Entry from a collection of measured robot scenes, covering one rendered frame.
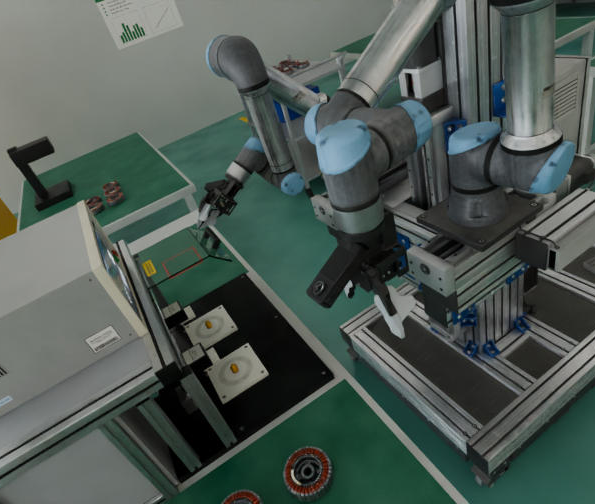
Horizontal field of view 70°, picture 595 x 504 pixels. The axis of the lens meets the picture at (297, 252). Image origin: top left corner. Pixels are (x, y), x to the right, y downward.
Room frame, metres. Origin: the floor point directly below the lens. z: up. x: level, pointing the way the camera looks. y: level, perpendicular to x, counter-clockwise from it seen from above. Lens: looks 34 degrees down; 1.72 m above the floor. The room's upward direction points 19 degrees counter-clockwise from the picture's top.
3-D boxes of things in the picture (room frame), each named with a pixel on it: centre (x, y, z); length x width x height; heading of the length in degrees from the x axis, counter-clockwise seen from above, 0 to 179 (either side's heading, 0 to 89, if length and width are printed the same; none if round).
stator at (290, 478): (0.53, 0.14, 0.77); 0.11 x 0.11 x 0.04
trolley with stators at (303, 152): (3.71, -0.40, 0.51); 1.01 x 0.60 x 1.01; 19
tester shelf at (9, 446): (0.90, 0.63, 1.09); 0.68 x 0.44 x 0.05; 19
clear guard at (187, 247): (1.18, 0.39, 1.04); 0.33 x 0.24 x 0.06; 109
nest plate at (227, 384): (0.89, 0.29, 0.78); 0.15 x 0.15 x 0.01; 19
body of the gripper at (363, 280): (0.56, -0.12, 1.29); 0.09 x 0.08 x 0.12; 110
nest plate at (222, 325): (1.12, 0.36, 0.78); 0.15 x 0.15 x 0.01; 19
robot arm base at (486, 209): (0.91, -0.49, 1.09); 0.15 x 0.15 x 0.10
